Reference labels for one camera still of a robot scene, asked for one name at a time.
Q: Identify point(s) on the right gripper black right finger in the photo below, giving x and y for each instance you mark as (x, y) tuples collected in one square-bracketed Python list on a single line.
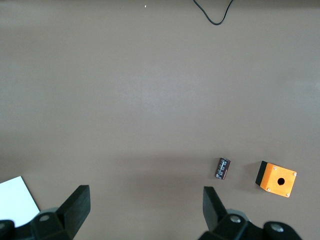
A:
[(217, 220)]

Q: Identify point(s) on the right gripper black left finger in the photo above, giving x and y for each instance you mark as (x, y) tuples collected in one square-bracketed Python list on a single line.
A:
[(72, 212)]

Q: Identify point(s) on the white drawer cabinet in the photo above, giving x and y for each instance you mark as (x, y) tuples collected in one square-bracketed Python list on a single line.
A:
[(15, 197)]

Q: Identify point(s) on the small black contact block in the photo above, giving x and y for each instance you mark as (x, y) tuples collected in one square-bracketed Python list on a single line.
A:
[(222, 168)]

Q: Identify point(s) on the orange box with hole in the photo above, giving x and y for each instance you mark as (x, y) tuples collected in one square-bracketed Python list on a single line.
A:
[(272, 180)]

